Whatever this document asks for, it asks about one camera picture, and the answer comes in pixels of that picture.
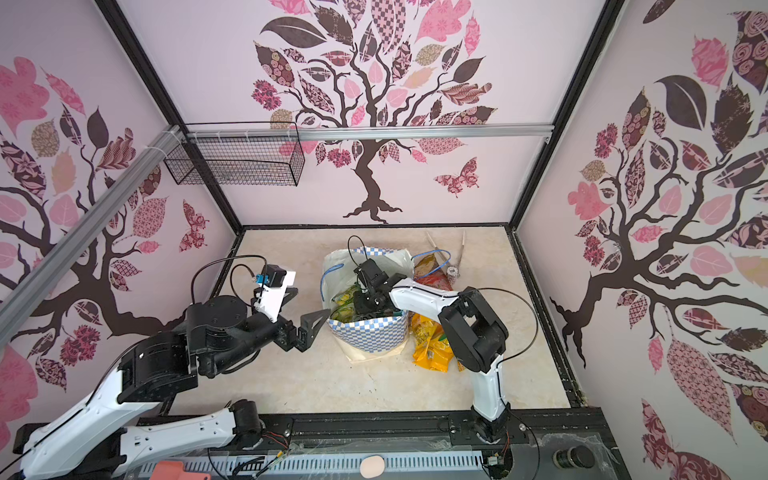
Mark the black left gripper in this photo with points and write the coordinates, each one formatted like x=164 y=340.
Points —
x=306 y=334

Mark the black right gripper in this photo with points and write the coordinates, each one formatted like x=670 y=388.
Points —
x=361 y=309

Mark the green snack packet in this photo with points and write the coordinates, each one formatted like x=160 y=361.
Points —
x=343 y=305

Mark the blue checkered paper bag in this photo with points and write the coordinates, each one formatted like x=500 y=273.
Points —
x=366 y=338

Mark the red gold fruit snack bag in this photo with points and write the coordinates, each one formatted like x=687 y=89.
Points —
x=430 y=272

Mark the yellow snack packet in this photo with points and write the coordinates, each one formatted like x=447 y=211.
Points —
x=432 y=350

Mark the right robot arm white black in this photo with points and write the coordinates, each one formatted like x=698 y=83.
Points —
x=476 y=334

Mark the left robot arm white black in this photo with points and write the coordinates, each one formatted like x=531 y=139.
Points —
x=96 y=438

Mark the metal tongs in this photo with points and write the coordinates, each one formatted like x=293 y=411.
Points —
x=449 y=263

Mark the round beige sticker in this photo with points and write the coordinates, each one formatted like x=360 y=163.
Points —
x=372 y=467

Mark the aluminium crossbar back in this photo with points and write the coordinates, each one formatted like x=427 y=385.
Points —
x=374 y=133

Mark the aluminium crossbar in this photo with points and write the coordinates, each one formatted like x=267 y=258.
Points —
x=374 y=133
x=24 y=299

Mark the red object at bottom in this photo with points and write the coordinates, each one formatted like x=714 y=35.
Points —
x=175 y=470

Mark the black round knob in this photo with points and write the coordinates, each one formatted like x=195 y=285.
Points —
x=577 y=457

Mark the aluminium crossbar left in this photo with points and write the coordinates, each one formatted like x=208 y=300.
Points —
x=24 y=299

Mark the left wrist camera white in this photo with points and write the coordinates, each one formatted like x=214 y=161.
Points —
x=273 y=283

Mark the black wire mesh basket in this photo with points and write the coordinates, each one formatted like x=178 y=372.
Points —
x=261 y=153

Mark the white slotted cable duct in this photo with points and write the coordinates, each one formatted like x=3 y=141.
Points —
x=392 y=465

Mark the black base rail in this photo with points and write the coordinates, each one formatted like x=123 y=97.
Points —
x=524 y=453

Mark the black metal frame post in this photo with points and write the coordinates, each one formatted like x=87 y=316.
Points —
x=131 y=45

